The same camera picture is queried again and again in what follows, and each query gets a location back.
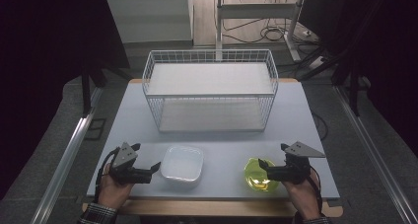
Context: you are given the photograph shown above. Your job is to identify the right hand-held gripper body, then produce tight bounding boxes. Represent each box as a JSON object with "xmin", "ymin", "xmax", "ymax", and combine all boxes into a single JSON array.
[{"xmin": 266, "ymin": 140, "xmax": 326, "ymax": 186}]

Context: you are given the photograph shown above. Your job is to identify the person's right hand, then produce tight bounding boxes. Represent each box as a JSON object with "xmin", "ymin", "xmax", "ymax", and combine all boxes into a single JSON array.
[{"xmin": 282, "ymin": 171, "xmax": 323, "ymax": 220}]

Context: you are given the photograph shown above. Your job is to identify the yellow-green translucent bowl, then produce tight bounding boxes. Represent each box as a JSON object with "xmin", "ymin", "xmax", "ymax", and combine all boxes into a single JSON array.
[{"xmin": 244, "ymin": 157, "xmax": 282, "ymax": 192}]

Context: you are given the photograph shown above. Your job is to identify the white square bowl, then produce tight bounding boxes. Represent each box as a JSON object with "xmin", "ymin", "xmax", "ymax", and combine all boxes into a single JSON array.
[{"xmin": 160, "ymin": 144, "xmax": 205, "ymax": 186}]

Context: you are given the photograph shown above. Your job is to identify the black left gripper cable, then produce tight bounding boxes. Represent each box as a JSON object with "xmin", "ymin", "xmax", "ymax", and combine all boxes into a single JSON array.
[{"xmin": 94, "ymin": 146, "xmax": 121, "ymax": 203}]

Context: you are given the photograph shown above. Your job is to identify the black curtain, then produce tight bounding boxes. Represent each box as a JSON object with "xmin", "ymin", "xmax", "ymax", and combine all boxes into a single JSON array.
[
  {"xmin": 0, "ymin": 0, "xmax": 131, "ymax": 198},
  {"xmin": 299, "ymin": 0, "xmax": 418, "ymax": 149}
]

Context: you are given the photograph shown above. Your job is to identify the white wire rack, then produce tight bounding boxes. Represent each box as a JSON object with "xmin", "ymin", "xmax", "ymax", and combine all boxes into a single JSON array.
[{"xmin": 141, "ymin": 48, "xmax": 280, "ymax": 133}]

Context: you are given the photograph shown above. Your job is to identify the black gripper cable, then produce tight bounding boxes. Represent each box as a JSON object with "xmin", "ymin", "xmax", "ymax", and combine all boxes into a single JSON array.
[
  {"xmin": 307, "ymin": 164, "xmax": 324, "ymax": 217},
  {"xmin": 94, "ymin": 146, "xmax": 121, "ymax": 203}
]

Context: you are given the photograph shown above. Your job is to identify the black metal stand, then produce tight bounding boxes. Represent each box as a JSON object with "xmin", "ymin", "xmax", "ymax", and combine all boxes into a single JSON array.
[
  {"xmin": 80, "ymin": 64, "xmax": 132, "ymax": 118},
  {"xmin": 295, "ymin": 45, "xmax": 373, "ymax": 116}
]

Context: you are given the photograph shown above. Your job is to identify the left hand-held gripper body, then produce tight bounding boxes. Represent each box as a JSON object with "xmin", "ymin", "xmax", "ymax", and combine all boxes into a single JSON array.
[{"xmin": 107, "ymin": 141, "xmax": 154, "ymax": 186}]

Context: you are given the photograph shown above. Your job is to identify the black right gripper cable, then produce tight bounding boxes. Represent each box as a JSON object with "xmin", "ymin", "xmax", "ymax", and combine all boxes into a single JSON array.
[{"xmin": 307, "ymin": 164, "xmax": 324, "ymax": 217}]

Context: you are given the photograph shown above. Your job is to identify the black floor cables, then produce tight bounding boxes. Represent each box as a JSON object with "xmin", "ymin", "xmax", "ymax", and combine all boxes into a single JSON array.
[{"xmin": 221, "ymin": 18, "xmax": 299, "ymax": 44}]

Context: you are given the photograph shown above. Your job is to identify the aluminium rail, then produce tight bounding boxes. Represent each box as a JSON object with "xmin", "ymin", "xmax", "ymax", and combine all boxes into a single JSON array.
[
  {"xmin": 333, "ymin": 85, "xmax": 418, "ymax": 224},
  {"xmin": 31, "ymin": 87, "xmax": 103, "ymax": 224}
]

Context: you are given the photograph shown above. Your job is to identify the thin black floor cable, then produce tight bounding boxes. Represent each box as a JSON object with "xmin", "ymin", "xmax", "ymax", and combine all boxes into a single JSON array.
[{"xmin": 310, "ymin": 111, "xmax": 329, "ymax": 141}]

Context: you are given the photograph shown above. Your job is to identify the white metal desk frame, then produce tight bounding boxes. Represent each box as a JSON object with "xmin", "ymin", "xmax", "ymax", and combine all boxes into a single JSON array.
[{"xmin": 215, "ymin": 0, "xmax": 307, "ymax": 62}]

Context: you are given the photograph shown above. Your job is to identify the person's left hand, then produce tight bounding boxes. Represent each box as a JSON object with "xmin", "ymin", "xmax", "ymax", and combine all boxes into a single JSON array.
[{"xmin": 98, "ymin": 164, "xmax": 134, "ymax": 210}]

